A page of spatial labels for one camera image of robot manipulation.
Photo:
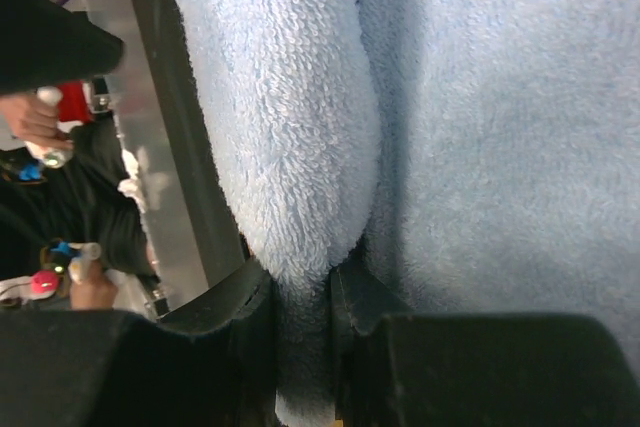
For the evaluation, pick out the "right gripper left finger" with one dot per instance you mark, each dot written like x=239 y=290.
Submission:
x=232 y=328

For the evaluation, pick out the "light blue towel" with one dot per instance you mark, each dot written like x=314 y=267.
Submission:
x=486 y=152

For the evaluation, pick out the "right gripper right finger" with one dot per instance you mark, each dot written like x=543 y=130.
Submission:
x=361 y=357

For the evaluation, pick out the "operator bare hand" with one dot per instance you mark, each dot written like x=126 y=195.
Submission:
x=32 y=120

